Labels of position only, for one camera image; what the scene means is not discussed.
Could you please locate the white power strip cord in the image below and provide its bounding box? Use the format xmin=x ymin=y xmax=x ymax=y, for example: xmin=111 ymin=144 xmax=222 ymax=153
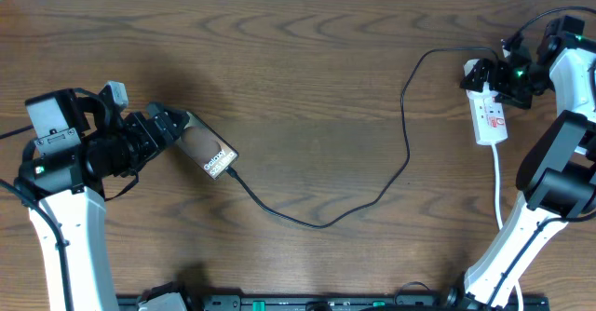
xmin=490 ymin=143 xmax=525 ymax=311

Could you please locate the bronze Galaxy smartphone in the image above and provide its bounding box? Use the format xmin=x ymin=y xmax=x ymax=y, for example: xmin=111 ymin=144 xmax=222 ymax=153
xmin=176 ymin=111 xmax=239 ymax=180

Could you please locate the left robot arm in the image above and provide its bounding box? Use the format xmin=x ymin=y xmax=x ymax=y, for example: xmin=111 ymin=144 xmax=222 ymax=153
xmin=7 ymin=81 xmax=189 ymax=310

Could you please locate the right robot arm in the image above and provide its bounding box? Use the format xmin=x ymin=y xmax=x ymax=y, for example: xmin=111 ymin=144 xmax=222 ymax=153
xmin=442 ymin=7 xmax=595 ymax=310

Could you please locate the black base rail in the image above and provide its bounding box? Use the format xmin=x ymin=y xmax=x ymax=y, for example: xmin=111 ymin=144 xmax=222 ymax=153
xmin=115 ymin=282 xmax=550 ymax=311

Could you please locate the white USB charger adapter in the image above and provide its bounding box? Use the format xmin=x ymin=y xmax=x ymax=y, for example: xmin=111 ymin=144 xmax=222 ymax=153
xmin=464 ymin=58 xmax=493 ymax=75

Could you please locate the black USB charging cable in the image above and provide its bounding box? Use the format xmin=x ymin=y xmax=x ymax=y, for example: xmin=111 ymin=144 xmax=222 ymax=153
xmin=225 ymin=46 xmax=502 ymax=230

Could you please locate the white power strip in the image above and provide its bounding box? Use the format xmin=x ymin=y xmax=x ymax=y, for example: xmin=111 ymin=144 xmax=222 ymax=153
xmin=467 ymin=90 xmax=508 ymax=146

